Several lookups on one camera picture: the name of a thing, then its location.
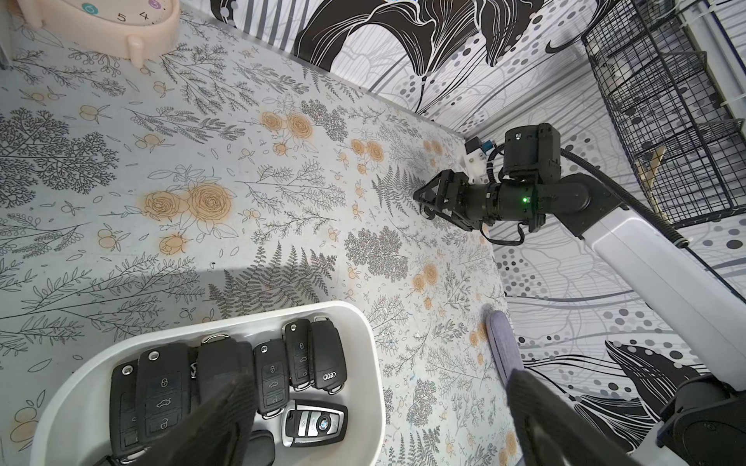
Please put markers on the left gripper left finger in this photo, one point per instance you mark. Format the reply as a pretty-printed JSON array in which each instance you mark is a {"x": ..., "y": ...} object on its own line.
[{"x": 216, "y": 433}]

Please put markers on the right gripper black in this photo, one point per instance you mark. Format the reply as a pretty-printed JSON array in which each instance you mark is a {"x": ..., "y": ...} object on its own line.
[{"x": 502, "y": 182}]

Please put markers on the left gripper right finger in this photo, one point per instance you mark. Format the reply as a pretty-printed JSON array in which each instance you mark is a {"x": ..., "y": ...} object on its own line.
[{"x": 550, "y": 433}]

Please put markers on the black car key vw back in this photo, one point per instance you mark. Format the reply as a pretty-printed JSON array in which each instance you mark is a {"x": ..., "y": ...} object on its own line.
[{"x": 220, "y": 357}]

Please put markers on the black car key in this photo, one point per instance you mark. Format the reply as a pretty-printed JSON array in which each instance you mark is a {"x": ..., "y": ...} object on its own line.
[
  {"x": 272, "y": 377},
  {"x": 296, "y": 337},
  {"x": 163, "y": 397},
  {"x": 124, "y": 437}
]

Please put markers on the silver black bmw key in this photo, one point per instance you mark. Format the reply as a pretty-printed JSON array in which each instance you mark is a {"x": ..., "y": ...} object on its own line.
[{"x": 313, "y": 423}]

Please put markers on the black car key audi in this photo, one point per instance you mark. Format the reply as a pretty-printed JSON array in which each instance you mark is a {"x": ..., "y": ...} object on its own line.
[{"x": 327, "y": 361}]

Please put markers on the white storage tray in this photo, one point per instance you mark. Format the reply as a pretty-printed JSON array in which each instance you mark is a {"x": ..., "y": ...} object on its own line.
[{"x": 74, "y": 429}]

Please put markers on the black key fob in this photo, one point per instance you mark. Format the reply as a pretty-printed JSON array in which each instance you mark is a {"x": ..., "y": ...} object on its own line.
[{"x": 260, "y": 449}]

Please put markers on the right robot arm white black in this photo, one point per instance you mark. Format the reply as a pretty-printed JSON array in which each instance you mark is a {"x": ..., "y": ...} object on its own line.
[{"x": 702, "y": 421}]

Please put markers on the purple tray lid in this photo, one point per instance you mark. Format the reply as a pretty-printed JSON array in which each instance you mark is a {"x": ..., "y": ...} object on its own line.
[{"x": 504, "y": 345}]

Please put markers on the pink round alarm clock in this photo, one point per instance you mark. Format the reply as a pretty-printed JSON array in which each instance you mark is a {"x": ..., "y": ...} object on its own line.
[{"x": 135, "y": 30}]

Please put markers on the black wire wall basket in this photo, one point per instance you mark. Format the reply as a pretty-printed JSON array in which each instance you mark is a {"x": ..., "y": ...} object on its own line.
[{"x": 685, "y": 147}]

